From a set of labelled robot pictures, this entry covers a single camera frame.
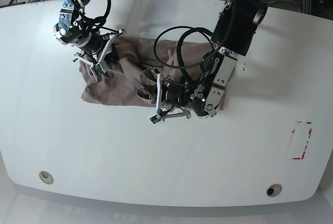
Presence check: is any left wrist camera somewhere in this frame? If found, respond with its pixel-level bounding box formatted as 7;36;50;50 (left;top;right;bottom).
148;114;167;125

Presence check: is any right table grommet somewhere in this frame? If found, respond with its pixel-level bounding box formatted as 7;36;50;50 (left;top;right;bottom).
266;184;282;197

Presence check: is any left table grommet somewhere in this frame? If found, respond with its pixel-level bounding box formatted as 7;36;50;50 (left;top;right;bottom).
39;171;54;185

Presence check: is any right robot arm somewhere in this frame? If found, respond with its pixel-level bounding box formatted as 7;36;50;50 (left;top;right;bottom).
54;0;124;70

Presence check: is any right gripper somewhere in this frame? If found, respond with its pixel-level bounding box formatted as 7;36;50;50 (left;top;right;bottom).
72;29;125;65

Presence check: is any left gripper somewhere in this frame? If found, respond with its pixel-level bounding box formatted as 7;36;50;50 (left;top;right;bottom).
136;68;191;121

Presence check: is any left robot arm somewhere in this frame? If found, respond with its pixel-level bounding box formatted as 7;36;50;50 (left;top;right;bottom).
150;0;276;124

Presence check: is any mauve t-shirt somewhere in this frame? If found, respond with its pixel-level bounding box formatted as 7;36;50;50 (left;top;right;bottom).
79;35;227;111

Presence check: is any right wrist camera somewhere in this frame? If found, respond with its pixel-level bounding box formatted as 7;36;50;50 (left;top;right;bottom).
90;63;108;78

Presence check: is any table grommet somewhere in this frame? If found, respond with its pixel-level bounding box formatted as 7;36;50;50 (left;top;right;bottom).
266;184;282;197
39;171;54;185

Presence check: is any red tape rectangle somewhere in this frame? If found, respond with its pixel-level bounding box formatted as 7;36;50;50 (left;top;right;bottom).
289;121;313;160

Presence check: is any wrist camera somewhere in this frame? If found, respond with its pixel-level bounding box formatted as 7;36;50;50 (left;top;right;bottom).
90;63;108;78
148;114;167;125

